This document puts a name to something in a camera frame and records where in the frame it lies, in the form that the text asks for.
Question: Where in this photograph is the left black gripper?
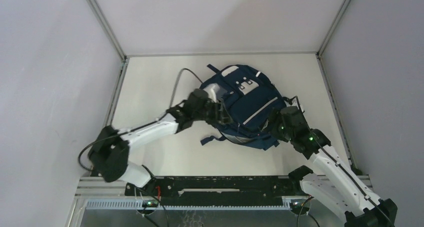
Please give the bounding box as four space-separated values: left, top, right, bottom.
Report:
192 98 232 125

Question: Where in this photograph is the navy blue backpack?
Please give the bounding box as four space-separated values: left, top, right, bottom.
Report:
200 64 298 151

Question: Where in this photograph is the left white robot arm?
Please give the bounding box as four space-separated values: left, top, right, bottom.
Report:
88 84 232 196

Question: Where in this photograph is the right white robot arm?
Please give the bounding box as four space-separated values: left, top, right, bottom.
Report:
265 106 398 227

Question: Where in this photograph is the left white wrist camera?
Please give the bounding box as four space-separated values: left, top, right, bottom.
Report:
203 83 228 103

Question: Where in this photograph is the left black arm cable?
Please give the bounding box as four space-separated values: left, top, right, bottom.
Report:
78 68 204 173

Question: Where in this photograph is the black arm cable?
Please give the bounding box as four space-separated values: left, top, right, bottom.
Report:
78 68 204 173
286 95 395 227

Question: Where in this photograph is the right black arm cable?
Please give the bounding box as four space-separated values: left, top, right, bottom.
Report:
286 95 395 227

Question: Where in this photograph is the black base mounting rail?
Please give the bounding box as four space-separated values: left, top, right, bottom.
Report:
124 175 307 206

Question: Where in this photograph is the white slotted cable duct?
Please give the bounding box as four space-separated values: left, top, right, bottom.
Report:
85 199 291 211

